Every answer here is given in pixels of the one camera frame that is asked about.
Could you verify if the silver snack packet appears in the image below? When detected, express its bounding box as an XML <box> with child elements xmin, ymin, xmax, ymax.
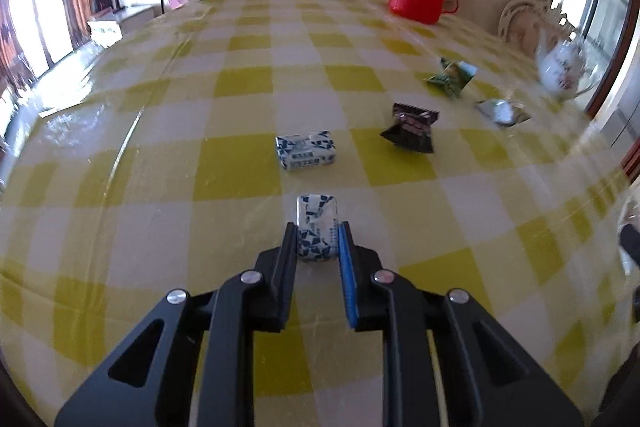
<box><xmin>475</xmin><ymin>98</ymin><xmax>530</xmax><ymax>127</ymax></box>

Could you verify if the blue white candy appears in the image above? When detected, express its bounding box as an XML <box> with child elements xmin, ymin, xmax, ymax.
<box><xmin>274</xmin><ymin>130</ymin><xmax>336</xmax><ymax>170</ymax></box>
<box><xmin>296</xmin><ymin>194</ymin><xmax>338</xmax><ymax>261</ymax></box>

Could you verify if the green snack packet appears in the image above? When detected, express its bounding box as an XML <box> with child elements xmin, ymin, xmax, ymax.
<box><xmin>426</xmin><ymin>57</ymin><xmax>477</xmax><ymax>98</ymax></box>

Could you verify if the white floral teapot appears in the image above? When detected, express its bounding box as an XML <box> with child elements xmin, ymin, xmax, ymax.
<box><xmin>535</xmin><ymin>28</ymin><xmax>597</xmax><ymax>102</ymax></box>

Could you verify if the yellow checkered tablecloth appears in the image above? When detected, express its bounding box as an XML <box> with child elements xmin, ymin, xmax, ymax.
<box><xmin>1</xmin><ymin>0</ymin><xmax>639</xmax><ymax>426</ymax></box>

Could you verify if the white ornate chair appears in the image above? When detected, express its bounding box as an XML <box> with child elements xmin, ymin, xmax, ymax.
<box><xmin>498</xmin><ymin>0</ymin><xmax>570</xmax><ymax>58</ymax></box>

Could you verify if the black snack packet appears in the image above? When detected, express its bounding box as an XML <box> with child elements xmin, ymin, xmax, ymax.
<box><xmin>380</xmin><ymin>103</ymin><xmax>439</xmax><ymax>154</ymax></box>

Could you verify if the white tv cabinet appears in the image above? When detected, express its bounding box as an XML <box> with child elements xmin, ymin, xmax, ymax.
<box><xmin>88</xmin><ymin>5</ymin><xmax>155</xmax><ymax>48</ymax></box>

